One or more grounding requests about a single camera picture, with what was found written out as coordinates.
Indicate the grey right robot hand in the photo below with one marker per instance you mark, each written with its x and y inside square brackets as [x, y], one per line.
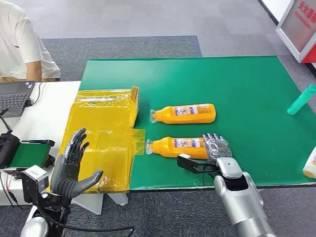
[217, 147]

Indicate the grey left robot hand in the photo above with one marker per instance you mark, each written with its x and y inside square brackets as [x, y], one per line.
[65, 176]

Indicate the orange bottle with clear cap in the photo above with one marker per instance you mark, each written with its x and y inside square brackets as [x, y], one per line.
[173, 148]
[187, 114]

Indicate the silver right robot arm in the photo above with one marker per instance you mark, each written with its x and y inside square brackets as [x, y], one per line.
[244, 209]

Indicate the teal plastic bottle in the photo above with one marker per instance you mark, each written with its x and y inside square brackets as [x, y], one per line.
[301, 99]

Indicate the white and yellow bottle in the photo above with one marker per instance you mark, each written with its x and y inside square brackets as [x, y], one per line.
[311, 166]

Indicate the green table mat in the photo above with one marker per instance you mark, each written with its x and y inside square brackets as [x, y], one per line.
[246, 98]

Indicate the yellow taped cardboard box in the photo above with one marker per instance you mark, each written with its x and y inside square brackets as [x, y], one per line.
[103, 121]

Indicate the black box with fan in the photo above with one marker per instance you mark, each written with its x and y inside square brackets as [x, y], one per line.
[7, 149]

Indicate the dark grey laptop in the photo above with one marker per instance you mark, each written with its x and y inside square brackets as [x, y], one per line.
[13, 98]

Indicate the person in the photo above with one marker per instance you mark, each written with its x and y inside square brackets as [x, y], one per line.
[17, 39]

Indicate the red and white sign board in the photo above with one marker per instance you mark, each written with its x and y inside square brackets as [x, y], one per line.
[299, 26]

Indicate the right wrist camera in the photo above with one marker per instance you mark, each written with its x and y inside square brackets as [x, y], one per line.
[190, 163]

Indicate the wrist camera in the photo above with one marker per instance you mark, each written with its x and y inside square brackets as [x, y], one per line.
[190, 163]
[35, 183]

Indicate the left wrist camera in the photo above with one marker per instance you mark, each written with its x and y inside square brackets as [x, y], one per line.
[35, 183]

